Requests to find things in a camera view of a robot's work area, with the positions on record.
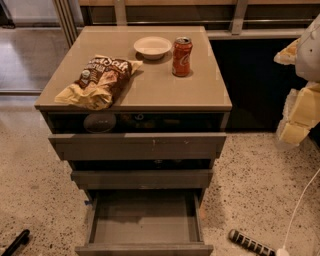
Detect middle grey drawer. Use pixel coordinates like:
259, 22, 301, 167
71, 169, 213, 190

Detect grey drawer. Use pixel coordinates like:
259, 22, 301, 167
71, 169, 213, 190
75, 190, 213, 256
49, 132, 226, 161

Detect orange soda can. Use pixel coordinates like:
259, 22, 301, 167
172, 37, 193, 77

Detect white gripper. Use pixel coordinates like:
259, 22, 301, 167
274, 14, 320, 146

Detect white bowl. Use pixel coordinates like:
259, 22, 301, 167
134, 36, 172, 60

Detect top grey drawer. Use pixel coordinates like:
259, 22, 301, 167
49, 132, 226, 161

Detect white cable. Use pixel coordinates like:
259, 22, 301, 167
275, 168, 320, 256

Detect grey drawer cabinet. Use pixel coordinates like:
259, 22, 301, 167
35, 26, 232, 198

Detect brown chip bag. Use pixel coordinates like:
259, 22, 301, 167
55, 55, 143, 110

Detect grey round speaker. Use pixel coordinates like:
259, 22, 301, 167
83, 114, 116, 133

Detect bottom grey drawer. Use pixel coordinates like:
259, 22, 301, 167
75, 190, 213, 256

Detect black object on floor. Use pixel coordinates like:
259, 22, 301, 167
1, 229, 30, 256

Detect metal railing frame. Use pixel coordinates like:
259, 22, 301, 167
51, 0, 320, 44

